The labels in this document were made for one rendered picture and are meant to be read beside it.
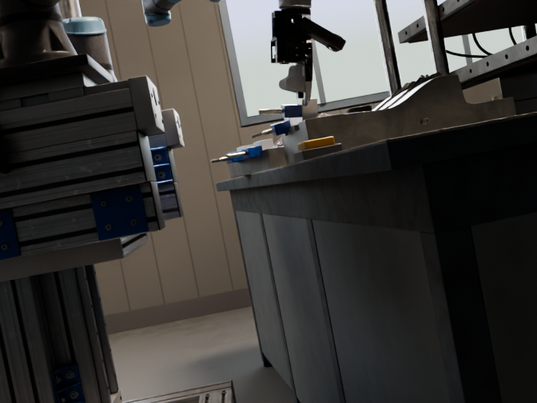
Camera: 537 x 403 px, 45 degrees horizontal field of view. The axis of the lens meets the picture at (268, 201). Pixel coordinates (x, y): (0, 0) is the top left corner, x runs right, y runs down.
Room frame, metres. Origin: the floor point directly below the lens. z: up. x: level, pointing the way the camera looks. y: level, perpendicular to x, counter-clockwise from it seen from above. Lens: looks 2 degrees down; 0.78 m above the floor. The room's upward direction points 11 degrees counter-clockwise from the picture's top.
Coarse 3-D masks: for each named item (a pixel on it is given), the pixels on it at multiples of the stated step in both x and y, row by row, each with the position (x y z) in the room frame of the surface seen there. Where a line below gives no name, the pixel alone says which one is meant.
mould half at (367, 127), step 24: (408, 96) 1.48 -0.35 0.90; (432, 96) 1.48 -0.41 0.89; (456, 96) 1.49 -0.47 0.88; (312, 120) 1.43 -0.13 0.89; (336, 120) 1.44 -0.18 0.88; (360, 120) 1.45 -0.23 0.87; (384, 120) 1.46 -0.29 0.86; (408, 120) 1.47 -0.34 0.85; (432, 120) 1.48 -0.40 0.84; (456, 120) 1.49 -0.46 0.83; (480, 120) 1.50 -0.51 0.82; (288, 144) 1.62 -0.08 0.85; (360, 144) 1.44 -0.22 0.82
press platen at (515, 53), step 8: (528, 40) 1.93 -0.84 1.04; (536, 40) 1.90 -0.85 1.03; (512, 48) 2.02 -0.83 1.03; (520, 48) 1.98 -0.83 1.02; (528, 48) 1.95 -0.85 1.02; (536, 48) 1.90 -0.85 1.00; (488, 56) 2.16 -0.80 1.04; (496, 56) 2.11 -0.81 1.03; (504, 56) 2.07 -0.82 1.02; (512, 56) 2.02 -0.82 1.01; (520, 56) 1.98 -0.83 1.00; (528, 56) 1.95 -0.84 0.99; (472, 64) 2.26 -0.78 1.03; (480, 64) 2.21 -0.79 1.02; (488, 64) 2.18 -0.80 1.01; (496, 64) 2.12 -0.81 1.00; (504, 64) 2.07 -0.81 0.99; (512, 64) 2.08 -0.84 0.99; (456, 72) 2.38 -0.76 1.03; (464, 72) 2.33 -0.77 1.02; (472, 72) 2.27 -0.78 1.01; (480, 72) 2.22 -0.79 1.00; (488, 72) 2.19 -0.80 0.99; (464, 80) 2.34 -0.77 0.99
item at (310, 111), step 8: (288, 104) 1.51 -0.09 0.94; (296, 104) 1.51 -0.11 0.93; (312, 104) 1.48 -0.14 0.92; (264, 112) 1.48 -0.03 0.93; (272, 112) 1.49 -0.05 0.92; (280, 112) 1.49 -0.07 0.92; (288, 112) 1.48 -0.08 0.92; (296, 112) 1.48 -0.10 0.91; (304, 112) 1.48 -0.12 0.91; (312, 112) 1.48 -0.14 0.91
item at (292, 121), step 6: (288, 120) 1.59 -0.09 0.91; (294, 120) 1.59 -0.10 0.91; (270, 126) 1.62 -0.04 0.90; (276, 126) 1.58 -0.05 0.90; (282, 126) 1.59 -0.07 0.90; (288, 126) 1.59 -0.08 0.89; (264, 132) 1.60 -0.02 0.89; (270, 132) 1.60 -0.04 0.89; (276, 132) 1.59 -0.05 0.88; (282, 132) 1.59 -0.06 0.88; (288, 132) 1.63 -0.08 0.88
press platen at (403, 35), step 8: (448, 0) 2.35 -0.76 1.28; (456, 0) 2.29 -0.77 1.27; (464, 0) 2.24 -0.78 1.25; (472, 0) 2.22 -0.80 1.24; (440, 8) 2.41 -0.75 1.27; (448, 8) 2.36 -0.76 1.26; (456, 8) 2.31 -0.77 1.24; (440, 16) 2.42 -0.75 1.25; (448, 16) 2.42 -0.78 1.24; (416, 24) 2.63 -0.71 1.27; (424, 24) 2.56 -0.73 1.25; (400, 32) 2.79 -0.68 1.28; (408, 32) 2.71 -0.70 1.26; (416, 32) 2.64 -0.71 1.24; (400, 40) 2.80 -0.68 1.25; (408, 40) 2.78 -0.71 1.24
